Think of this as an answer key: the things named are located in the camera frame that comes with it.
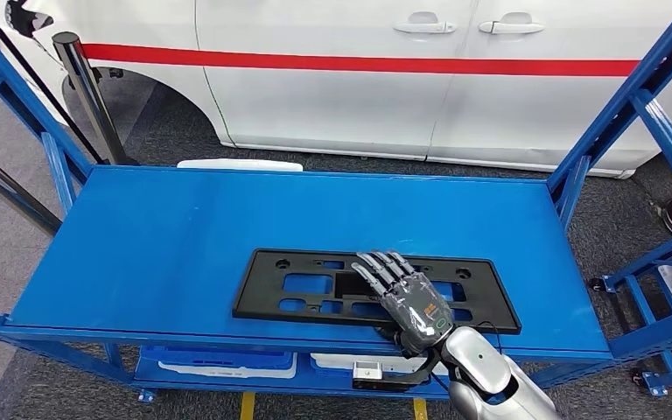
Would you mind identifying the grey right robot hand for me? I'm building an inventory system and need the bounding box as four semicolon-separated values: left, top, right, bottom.
350;250;457;356

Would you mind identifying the black plastic plate bracket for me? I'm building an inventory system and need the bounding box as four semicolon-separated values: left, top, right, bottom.
231;248;522;336

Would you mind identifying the blue wheeled shelf rack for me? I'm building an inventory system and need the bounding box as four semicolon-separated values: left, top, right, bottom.
588;219;672;398

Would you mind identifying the blue metal shelf rack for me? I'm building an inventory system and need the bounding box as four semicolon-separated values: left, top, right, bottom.
0;0;672;404

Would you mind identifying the white car red stripe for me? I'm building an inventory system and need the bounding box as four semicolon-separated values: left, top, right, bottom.
0;0;672;179

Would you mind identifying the white flat panel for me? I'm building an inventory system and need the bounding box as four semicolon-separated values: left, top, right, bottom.
176;158;305;173

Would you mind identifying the thin black pole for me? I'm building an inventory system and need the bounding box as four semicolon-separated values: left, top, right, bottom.
0;0;110;166

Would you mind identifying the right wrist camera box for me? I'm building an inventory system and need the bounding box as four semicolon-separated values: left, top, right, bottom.
351;359;387;390

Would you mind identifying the black chrome stanchion post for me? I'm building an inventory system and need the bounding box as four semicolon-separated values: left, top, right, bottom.
52;31;137;167

